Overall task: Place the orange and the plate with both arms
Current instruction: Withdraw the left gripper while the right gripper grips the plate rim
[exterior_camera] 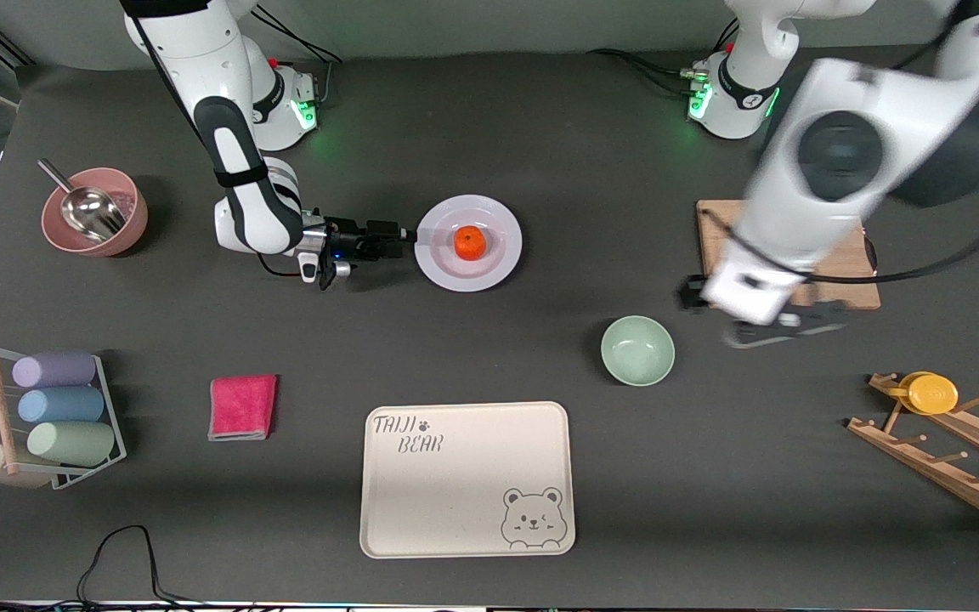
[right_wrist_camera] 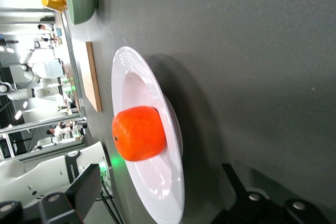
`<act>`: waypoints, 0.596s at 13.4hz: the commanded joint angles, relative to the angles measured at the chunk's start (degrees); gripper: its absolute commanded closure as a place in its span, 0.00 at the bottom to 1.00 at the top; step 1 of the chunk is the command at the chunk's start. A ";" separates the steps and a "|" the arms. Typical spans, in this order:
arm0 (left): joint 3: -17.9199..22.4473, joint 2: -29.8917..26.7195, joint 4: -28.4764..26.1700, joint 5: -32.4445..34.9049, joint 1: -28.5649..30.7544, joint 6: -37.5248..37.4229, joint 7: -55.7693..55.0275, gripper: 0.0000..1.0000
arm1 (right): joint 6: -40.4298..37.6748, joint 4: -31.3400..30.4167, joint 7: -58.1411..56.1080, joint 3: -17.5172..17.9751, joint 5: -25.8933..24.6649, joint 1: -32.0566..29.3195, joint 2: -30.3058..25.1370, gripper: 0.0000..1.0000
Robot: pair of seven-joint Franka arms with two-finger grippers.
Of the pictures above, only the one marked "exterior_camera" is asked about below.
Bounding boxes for black left base cables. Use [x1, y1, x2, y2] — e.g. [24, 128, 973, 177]
[587, 17, 741, 94]

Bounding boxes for black forearm velcro strap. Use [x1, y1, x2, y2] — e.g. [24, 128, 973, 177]
[212, 163, 270, 189]

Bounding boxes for orange fruit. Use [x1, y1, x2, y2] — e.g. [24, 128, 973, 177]
[453, 224, 488, 261]

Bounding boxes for yellow round dish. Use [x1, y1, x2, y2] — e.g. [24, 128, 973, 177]
[897, 371, 959, 417]

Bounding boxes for pale purple cup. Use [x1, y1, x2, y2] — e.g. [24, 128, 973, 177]
[12, 350, 98, 389]

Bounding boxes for black right base cables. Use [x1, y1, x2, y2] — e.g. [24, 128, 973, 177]
[252, 4, 350, 103]

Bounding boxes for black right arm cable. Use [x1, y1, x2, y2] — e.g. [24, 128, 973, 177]
[128, 0, 308, 278]

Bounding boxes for pink folded cloth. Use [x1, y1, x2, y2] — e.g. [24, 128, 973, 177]
[207, 374, 279, 442]

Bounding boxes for pale blue cup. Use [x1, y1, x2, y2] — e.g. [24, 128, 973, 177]
[17, 386, 105, 424]

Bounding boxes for cream bear print tray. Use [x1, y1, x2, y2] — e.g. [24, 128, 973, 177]
[359, 401, 577, 560]

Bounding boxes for pink bowl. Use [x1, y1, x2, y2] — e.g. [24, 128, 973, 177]
[41, 167, 150, 258]

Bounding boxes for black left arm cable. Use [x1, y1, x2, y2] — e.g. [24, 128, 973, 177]
[732, 153, 979, 283]

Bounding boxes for wooden cutting board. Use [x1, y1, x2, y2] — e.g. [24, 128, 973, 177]
[696, 200, 882, 310]

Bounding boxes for pale green cup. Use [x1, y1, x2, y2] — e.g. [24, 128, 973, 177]
[26, 421, 116, 468]

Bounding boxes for white round plate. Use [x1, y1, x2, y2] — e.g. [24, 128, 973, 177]
[414, 195, 523, 293]

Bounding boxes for pale green bowl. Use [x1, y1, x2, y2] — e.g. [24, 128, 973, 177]
[600, 315, 676, 388]

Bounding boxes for thin black table cable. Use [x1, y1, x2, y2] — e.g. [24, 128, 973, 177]
[76, 524, 201, 606]

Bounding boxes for black upper arm strap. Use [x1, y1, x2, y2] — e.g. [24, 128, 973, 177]
[120, 0, 212, 18]

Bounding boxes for wooden peg dish rack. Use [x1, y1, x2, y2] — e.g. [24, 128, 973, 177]
[846, 372, 979, 536]

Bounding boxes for metal scoop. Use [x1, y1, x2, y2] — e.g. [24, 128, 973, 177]
[37, 158, 127, 246]

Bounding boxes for black base cables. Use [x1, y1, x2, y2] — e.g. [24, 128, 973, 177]
[252, 4, 350, 103]
[587, 17, 741, 94]

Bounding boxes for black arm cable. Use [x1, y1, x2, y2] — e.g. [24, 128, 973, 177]
[128, 0, 308, 278]
[732, 153, 979, 283]

